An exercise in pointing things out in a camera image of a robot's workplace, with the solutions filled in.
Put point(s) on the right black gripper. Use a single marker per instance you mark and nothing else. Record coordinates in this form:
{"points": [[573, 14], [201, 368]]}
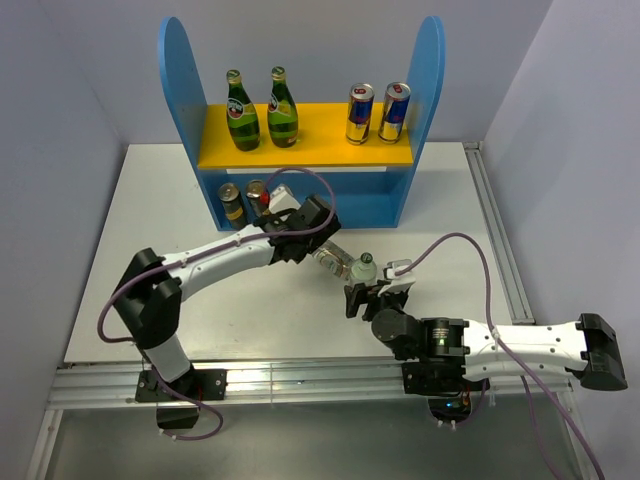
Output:
{"points": [[362, 293]]}

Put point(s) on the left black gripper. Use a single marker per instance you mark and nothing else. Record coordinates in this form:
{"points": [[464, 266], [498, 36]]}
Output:
{"points": [[319, 240]]}

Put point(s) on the clear water bottle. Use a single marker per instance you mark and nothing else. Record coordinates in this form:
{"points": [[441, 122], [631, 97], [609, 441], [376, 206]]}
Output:
{"points": [[363, 270], [335, 259]]}

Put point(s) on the black can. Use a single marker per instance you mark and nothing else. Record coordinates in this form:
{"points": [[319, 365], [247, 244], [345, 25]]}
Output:
{"points": [[255, 197], [233, 206]]}

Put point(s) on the green glass bottle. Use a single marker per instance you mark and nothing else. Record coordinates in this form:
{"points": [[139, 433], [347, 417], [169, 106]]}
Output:
{"points": [[282, 115], [241, 115]]}

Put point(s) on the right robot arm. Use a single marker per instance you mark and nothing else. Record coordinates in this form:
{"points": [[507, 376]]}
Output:
{"points": [[441, 356]]}

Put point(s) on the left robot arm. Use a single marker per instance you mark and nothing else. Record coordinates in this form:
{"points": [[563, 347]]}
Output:
{"points": [[145, 306]]}

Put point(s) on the blue and yellow wooden shelf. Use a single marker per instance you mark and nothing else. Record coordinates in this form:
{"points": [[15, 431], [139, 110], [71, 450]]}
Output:
{"points": [[371, 181]]}

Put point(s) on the red bull can left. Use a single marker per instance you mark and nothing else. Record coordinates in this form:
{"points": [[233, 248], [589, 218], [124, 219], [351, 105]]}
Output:
{"points": [[361, 101]]}

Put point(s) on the red bull can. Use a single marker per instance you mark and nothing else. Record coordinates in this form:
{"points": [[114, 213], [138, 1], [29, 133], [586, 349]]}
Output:
{"points": [[361, 101], [395, 105]]}

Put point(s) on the red bull can right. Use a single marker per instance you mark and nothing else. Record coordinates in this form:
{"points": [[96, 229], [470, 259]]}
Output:
{"points": [[395, 105]]}

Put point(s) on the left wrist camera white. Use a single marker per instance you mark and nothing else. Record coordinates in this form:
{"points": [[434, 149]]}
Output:
{"points": [[278, 200]]}

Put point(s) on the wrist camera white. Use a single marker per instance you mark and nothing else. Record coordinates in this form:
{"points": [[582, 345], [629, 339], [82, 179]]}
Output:
{"points": [[278, 200], [397, 277]]}

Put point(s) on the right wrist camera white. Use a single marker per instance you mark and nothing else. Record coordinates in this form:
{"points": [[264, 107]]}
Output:
{"points": [[397, 277]]}

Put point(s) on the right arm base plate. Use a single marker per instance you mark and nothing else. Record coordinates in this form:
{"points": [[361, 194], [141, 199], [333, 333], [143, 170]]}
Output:
{"points": [[440, 380]]}

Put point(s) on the aluminium right side rail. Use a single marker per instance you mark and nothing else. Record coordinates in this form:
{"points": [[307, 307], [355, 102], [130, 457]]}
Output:
{"points": [[513, 287]]}

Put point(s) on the aluminium rail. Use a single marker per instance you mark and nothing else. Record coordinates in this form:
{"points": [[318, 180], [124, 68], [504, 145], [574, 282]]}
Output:
{"points": [[103, 386], [513, 287]]}

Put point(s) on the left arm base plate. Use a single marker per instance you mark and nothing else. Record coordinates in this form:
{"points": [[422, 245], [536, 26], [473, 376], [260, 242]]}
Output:
{"points": [[199, 384]]}

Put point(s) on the aluminium front rail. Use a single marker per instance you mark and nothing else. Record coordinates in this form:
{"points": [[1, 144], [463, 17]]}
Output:
{"points": [[103, 386]]}

